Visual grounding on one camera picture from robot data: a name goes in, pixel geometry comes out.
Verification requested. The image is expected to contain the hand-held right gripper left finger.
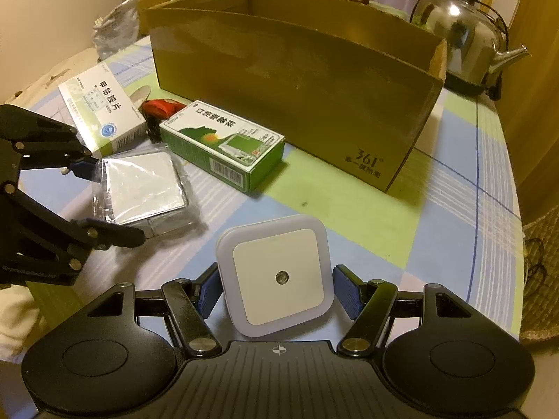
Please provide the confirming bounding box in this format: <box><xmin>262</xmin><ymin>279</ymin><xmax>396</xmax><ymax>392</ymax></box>
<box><xmin>85</xmin><ymin>264</ymin><xmax>223</xmax><ymax>359</ymax></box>

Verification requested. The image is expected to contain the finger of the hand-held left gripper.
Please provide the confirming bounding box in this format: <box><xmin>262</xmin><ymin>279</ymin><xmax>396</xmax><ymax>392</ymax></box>
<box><xmin>0</xmin><ymin>183</ymin><xmax>147</xmax><ymax>271</ymax></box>
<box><xmin>0</xmin><ymin>105</ymin><xmax>104</xmax><ymax>188</ymax></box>

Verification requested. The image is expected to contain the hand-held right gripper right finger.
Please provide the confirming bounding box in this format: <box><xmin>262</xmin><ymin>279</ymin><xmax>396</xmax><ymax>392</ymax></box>
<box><xmin>332</xmin><ymin>265</ymin><xmax>474</xmax><ymax>356</ymax></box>

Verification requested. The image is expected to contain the plastic-wrapped white square light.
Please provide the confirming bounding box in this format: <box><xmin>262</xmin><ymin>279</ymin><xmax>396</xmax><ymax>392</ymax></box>
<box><xmin>91</xmin><ymin>142</ymin><xmax>197</xmax><ymax>238</ymax></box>

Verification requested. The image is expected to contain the white square night light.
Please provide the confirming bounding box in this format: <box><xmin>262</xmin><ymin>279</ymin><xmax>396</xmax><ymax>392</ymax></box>
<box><xmin>216</xmin><ymin>215</ymin><xmax>336</xmax><ymax>339</ymax></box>

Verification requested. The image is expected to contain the green and white medicine box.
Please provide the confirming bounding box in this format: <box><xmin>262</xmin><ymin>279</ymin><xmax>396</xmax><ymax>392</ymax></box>
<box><xmin>159</xmin><ymin>100</ymin><xmax>286</xmax><ymax>195</ymax></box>

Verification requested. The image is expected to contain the white cloth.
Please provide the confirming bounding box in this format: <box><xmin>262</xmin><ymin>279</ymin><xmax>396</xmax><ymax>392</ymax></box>
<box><xmin>0</xmin><ymin>287</ymin><xmax>49</xmax><ymax>364</ymax></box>

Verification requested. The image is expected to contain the red snack packet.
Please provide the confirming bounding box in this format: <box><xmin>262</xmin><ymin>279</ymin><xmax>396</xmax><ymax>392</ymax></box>
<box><xmin>139</xmin><ymin>98</ymin><xmax>184</xmax><ymax>119</ymax></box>

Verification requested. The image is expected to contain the clear plastic bag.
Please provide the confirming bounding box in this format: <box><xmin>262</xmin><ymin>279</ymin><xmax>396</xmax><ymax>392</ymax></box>
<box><xmin>92</xmin><ymin>0</ymin><xmax>141</xmax><ymax>59</ymax></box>

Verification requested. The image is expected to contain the woven straw bag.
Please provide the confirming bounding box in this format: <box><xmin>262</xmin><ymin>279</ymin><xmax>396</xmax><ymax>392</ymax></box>
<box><xmin>520</xmin><ymin>218</ymin><xmax>559</xmax><ymax>342</ymax></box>

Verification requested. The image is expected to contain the stainless steel kettle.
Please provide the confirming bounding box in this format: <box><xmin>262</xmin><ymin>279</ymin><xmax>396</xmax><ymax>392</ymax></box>
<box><xmin>411</xmin><ymin>0</ymin><xmax>532</xmax><ymax>97</ymax></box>

